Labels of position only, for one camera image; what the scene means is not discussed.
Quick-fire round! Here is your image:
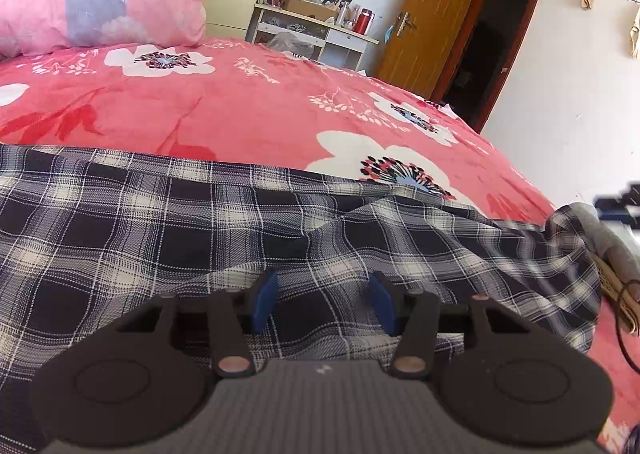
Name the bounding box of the cardboard box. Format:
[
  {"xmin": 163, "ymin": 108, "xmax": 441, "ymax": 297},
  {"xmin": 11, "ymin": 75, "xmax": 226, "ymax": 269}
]
[{"xmin": 282, "ymin": 0, "xmax": 338, "ymax": 21}]

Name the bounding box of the white desk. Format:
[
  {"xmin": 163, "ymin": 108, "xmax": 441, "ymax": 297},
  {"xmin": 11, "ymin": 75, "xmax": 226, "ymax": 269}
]
[{"xmin": 247, "ymin": 3, "xmax": 381, "ymax": 70}]

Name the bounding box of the light grey garment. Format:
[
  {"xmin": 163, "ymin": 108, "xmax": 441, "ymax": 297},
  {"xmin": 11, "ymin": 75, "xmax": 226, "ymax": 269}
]
[{"xmin": 567, "ymin": 202, "xmax": 638, "ymax": 285}]

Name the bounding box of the navy white plaid shirt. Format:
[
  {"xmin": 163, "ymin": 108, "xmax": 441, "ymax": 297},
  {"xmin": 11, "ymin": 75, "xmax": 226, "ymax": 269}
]
[{"xmin": 0, "ymin": 144, "xmax": 603, "ymax": 454}]

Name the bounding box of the clear plastic bag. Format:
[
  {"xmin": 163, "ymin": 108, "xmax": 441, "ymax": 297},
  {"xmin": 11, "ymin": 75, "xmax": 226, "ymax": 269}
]
[{"xmin": 265, "ymin": 31, "xmax": 315, "ymax": 58}]

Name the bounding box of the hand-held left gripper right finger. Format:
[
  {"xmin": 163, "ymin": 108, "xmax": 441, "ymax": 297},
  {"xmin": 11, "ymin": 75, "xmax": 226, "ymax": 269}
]
[{"xmin": 367, "ymin": 270, "xmax": 528, "ymax": 381}]

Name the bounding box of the dark brown door frame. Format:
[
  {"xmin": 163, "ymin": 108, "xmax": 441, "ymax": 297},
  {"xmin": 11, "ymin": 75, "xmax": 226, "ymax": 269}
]
[{"xmin": 440, "ymin": 0, "xmax": 553, "ymax": 135}]

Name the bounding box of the brown wooden door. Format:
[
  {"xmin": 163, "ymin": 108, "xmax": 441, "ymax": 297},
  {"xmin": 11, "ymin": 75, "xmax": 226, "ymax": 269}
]
[{"xmin": 376, "ymin": 0, "xmax": 486, "ymax": 102}]

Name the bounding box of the red floral bedsheet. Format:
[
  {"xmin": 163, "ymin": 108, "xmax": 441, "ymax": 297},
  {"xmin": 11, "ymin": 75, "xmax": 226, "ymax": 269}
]
[{"xmin": 0, "ymin": 36, "xmax": 640, "ymax": 454}]

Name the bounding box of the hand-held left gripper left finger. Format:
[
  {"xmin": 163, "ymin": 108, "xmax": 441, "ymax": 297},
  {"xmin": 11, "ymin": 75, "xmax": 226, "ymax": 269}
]
[{"xmin": 116, "ymin": 270, "xmax": 280, "ymax": 379}]

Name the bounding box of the red thermos bottle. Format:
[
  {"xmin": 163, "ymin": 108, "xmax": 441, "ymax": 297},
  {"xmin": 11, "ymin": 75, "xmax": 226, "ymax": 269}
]
[{"xmin": 354, "ymin": 8, "xmax": 376, "ymax": 35}]

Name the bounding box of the long beige hanging cloth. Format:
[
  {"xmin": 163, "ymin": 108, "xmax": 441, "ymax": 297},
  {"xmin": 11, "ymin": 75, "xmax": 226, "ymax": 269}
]
[{"xmin": 627, "ymin": 6, "xmax": 640, "ymax": 60}]

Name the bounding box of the beige patterned garment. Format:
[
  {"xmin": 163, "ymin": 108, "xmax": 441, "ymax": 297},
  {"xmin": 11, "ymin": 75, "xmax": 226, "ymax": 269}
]
[{"xmin": 595, "ymin": 254, "xmax": 640, "ymax": 335}]

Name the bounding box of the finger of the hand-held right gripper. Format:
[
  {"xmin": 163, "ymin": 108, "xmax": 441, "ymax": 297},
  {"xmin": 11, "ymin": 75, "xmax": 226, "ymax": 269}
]
[{"xmin": 592, "ymin": 186, "xmax": 640, "ymax": 225}]

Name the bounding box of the black cable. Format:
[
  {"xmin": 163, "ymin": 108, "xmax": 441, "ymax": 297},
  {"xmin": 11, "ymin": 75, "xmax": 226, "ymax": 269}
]
[{"xmin": 614, "ymin": 276, "xmax": 640, "ymax": 372}]

